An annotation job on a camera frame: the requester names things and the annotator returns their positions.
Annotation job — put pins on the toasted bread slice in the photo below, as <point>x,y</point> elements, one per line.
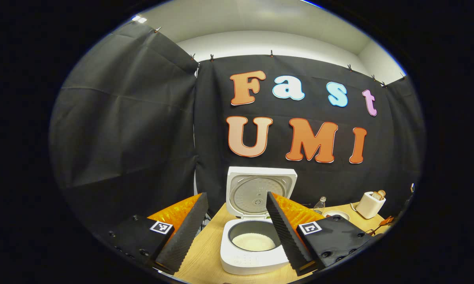
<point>376,196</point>
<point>382,193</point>

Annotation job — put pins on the clear plastic water bottle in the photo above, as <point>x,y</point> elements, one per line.
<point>320,206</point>

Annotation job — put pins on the white rice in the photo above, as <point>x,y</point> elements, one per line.
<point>252,241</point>

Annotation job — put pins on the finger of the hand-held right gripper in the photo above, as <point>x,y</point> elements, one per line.
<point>386,221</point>

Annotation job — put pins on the round white plate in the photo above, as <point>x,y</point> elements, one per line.
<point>337,214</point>

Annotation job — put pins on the white toaster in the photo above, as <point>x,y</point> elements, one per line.
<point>369,207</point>

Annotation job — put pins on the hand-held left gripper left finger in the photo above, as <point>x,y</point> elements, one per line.
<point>181,236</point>

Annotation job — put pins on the white rice cooker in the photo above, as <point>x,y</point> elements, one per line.
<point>252,266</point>

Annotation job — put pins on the black backdrop cloth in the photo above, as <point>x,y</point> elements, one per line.
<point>122,126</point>

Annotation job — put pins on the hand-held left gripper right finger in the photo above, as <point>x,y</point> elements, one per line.
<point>286,232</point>

